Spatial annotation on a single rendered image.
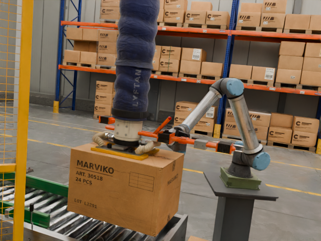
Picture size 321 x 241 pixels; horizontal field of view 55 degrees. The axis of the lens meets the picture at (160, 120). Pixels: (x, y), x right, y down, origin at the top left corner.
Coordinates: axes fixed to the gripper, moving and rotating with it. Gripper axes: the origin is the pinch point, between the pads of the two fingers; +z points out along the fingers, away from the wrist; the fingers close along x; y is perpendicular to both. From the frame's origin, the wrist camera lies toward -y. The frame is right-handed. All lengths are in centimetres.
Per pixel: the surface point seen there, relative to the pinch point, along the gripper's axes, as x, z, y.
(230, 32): 172, -702, 89
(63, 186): -57, -21, 90
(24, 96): 18, 44, 68
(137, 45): 51, 10, 22
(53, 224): -66, 16, 68
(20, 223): -53, 44, 68
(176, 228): -60, -11, -8
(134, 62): 41.7, 10.1, 22.7
